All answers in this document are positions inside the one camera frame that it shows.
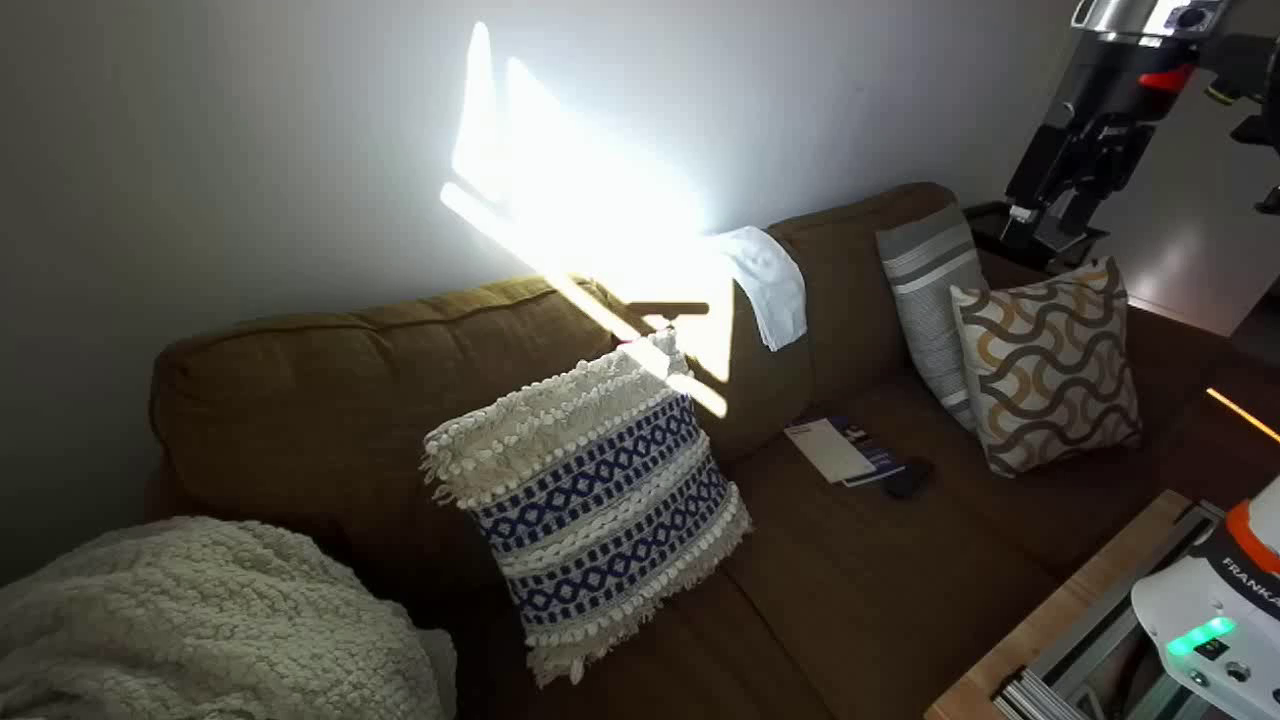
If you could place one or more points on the white book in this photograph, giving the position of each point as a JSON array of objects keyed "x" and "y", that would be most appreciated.
[{"x": 824, "y": 450}]

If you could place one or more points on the blue guidebook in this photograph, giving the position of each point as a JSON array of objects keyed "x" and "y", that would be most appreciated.
[{"x": 880, "y": 464}]

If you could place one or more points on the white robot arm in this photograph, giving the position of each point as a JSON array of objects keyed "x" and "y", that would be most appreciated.
[{"x": 1220, "y": 620}]

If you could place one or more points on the brown fabric sofa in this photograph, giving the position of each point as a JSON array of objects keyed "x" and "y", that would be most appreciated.
[{"x": 864, "y": 586}]

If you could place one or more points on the white cloth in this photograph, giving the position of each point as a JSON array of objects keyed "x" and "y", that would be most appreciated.
[{"x": 774, "y": 286}]

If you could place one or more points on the blue white fringed pillow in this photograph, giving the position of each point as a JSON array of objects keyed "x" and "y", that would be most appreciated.
[{"x": 601, "y": 515}]

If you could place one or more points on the grey striped pillow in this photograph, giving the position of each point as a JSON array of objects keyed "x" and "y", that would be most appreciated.
[{"x": 924, "y": 300}]

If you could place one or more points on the black remote control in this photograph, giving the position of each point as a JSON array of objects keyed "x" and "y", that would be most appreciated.
[{"x": 911, "y": 476}]

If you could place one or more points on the yellow brown wave pillow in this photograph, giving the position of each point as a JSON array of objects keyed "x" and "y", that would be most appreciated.
[{"x": 1052, "y": 364}]

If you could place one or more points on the wooden table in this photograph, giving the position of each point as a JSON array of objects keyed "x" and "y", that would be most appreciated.
[{"x": 1052, "y": 613}]

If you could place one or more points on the cream knitted blanket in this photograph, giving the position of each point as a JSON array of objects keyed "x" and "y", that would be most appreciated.
[{"x": 200, "y": 625}]

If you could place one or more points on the grey red stick vacuum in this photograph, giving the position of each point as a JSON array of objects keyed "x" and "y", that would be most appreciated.
[{"x": 1100, "y": 127}]

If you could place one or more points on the aluminium profile frame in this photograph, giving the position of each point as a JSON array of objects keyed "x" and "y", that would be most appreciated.
[{"x": 1106, "y": 654}]

